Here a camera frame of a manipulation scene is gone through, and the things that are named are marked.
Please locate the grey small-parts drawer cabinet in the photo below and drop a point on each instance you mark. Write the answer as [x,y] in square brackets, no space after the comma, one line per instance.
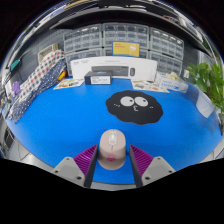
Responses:
[166,65]
[144,53]
[126,32]
[83,55]
[82,38]
[166,43]

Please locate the small yellow item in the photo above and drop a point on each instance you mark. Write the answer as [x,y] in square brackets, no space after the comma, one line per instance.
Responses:
[61,76]

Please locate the purple plush item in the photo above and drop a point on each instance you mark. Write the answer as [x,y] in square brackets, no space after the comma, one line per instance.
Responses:
[15,88]

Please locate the overhead shelf unit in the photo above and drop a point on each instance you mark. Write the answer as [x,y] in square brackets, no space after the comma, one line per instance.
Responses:
[116,11]

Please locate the white and blue glove box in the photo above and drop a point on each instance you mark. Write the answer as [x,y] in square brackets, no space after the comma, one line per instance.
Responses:
[171,83]

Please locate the dotted patterned cloth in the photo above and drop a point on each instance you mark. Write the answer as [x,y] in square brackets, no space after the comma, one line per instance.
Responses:
[36,83]

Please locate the sticker sheet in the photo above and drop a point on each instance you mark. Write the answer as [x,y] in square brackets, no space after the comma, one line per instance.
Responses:
[148,86]
[68,83]

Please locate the teal item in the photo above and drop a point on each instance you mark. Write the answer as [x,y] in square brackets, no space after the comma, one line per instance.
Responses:
[15,65]

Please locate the pink computer mouse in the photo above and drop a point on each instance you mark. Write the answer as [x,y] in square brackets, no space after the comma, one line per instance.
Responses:
[112,150]

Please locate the long white keyboard box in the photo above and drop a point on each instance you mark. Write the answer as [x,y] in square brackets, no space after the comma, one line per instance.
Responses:
[143,68]

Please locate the black cartoon-eyed mouse pad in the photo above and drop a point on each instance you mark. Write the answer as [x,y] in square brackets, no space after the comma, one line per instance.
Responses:
[135,111]

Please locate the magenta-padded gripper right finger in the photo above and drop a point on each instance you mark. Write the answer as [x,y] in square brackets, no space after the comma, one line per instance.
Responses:
[143,160]

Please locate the green plant in white pot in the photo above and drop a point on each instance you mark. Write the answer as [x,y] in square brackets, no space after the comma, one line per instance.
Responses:
[208,83]

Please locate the white woven basket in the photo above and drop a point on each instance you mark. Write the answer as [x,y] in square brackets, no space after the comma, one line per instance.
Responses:
[47,52]

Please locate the yellow box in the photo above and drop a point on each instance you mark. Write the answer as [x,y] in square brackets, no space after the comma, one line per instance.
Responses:
[126,49]

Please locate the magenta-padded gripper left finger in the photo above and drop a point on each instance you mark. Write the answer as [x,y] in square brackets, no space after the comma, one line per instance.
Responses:
[83,161]

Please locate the small black labelled box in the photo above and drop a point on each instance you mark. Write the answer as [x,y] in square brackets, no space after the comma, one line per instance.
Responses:
[97,78]

